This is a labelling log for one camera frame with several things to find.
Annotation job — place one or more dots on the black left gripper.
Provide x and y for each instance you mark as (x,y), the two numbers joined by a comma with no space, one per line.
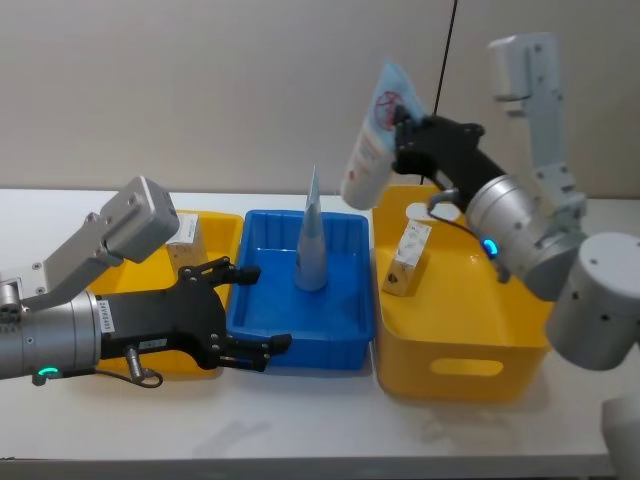
(160,320)

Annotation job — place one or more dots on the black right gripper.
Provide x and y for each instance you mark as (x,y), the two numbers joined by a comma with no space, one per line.
(450,150)

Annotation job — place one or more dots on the white tube with blue end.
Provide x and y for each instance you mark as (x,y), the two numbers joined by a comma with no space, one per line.
(372,150)

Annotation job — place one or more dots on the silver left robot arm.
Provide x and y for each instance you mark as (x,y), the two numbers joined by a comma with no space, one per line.
(55,325)

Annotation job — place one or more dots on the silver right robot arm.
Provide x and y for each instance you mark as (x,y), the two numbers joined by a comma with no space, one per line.
(520,225)

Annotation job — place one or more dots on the blue plastic bin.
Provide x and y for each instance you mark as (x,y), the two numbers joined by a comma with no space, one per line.
(280,310)

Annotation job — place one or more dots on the tan box with white label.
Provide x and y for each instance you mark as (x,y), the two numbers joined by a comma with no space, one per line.
(192,245)

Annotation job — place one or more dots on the blue grey standing tube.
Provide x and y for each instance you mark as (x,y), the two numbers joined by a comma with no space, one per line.
(311,250)

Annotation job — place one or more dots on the shallow yellow plastic bin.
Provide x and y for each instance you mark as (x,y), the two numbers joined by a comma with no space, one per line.
(145,272)

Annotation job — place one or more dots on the white and tan carton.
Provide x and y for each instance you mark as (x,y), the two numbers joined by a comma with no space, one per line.
(407,260)

